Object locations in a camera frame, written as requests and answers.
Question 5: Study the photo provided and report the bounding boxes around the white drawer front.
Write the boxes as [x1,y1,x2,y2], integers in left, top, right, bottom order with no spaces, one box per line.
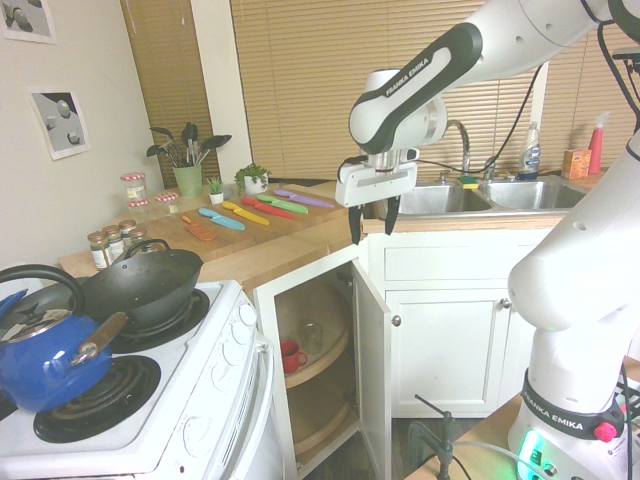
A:
[382,243,544,282]

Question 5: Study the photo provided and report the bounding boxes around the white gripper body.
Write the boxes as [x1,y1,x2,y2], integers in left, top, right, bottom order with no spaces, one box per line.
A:
[333,158,419,209]

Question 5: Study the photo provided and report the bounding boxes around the wooden lazy susan shelf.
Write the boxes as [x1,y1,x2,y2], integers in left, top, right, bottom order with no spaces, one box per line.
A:
[286,363,360,457]
[274,279,352,390]

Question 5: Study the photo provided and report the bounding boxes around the purple knife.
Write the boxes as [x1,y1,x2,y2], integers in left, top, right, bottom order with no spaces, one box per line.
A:
[273,187,336,209]

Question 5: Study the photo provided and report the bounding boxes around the orange cardboard box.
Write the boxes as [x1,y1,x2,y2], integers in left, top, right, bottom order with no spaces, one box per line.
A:
[561,148,593,181]

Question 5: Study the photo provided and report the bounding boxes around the stainless steel double sink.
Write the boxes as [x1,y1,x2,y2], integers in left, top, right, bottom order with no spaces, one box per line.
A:
[393,178,597,217]

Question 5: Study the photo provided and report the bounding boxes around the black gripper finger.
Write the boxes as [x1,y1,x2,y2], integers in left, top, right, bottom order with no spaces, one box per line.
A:
[383,195,402,237]
[348,203,366,246]

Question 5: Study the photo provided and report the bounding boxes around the red knife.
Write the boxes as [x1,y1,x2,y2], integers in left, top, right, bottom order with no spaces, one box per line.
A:
[240,195,297,221]

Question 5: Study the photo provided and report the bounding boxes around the chrome faucet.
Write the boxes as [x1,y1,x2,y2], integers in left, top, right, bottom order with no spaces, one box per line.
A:
[437,118,497,184]

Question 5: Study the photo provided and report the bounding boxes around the pink spray bottle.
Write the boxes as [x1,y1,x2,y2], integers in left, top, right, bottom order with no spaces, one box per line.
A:
[586,110,613,176]

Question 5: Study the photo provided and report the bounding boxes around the grey shapes poster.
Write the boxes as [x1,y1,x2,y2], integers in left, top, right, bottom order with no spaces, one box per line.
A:
[26,89,93,162]
[0,0,58,46]

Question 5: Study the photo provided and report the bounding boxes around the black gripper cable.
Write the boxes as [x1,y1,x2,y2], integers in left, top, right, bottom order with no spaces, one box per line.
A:
[416,63,547,174]

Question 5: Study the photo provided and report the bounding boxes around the clear glass jar without lid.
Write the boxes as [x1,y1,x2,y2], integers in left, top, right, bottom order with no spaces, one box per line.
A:
[298,319,324,356]

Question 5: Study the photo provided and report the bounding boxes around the large wooden cutting board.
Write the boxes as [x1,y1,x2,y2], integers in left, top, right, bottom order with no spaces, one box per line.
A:
[142,184,352,264]

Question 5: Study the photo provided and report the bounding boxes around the clear dish soap bottle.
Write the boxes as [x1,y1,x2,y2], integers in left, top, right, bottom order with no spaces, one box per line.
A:
[516,120,543,182]

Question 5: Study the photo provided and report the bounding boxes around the green knife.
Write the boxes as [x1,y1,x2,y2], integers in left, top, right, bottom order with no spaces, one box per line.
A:
[255,193,311,214]

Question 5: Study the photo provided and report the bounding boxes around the black metal clamp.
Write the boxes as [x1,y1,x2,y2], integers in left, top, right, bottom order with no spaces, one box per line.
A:
[413,393,455,480]

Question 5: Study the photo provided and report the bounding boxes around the black slotted spatula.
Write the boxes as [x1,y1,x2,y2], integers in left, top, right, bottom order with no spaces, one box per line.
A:
[198,133,233,167]

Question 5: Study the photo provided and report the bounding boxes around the blue kettle with black handle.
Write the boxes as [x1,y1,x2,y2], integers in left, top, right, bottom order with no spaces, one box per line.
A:
[0,264,115,414]

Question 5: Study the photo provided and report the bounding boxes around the white sink cabinet door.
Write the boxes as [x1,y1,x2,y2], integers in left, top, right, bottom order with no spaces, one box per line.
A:
[385,288,513,420]

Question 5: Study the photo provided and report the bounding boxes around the white electric stove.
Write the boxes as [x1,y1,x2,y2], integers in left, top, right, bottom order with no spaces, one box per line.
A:
[0,278,277,480]

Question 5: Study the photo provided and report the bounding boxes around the red mug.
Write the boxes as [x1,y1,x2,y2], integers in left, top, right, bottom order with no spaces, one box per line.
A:
[279,339,309,376]

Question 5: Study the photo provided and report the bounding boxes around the yellow knife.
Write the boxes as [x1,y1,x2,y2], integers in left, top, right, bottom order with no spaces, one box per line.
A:
[221,200,271,227]

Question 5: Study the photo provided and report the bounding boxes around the bushy plant white pot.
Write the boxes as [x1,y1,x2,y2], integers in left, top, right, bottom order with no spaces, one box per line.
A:
[234,163,273,197]

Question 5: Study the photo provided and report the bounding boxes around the white cabinet door with knob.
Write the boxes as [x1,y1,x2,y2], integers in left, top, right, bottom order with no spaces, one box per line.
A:
[349,257,403,480]

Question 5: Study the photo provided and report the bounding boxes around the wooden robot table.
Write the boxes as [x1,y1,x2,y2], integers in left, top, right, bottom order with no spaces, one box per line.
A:
[403,389,529,480]

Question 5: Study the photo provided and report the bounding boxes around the small spiky plant white pot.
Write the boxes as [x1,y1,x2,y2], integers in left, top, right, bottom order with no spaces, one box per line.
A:
[205,175,227,206]

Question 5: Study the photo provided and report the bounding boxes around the glass jar red checked lid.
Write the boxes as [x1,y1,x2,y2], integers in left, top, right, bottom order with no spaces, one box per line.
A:
[154,191,181,217]
[119,171,148,204]
[126,198,152,222]

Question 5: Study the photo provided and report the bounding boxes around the green utensil holder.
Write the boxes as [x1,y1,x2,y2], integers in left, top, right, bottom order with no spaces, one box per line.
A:
[171,163,204,198]

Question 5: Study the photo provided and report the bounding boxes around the orange knife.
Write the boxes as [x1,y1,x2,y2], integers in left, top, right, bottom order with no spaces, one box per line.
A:
[181,214,218,243]

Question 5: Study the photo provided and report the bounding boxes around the black ladle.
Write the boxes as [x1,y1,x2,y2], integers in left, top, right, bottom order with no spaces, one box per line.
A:
[145,142,184,169]

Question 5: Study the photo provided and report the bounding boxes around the narrow wooden window blind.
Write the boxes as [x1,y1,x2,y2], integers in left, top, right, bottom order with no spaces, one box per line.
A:
[121,0,222,177]

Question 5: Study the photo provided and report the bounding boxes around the black wok with wooden handle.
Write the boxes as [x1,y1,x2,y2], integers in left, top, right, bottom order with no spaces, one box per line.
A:
[69,238,204,367]

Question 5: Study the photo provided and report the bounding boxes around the teal knife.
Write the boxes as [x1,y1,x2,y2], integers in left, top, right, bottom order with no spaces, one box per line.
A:
[198,206,248,231]

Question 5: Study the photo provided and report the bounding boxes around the black spoon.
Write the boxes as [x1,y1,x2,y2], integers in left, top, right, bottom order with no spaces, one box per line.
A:
[180,121,200,166]
[149,126,177,152]

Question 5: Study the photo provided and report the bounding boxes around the wide wooden window blind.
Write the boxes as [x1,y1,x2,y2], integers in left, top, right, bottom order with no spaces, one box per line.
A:
[230,0,640,183]

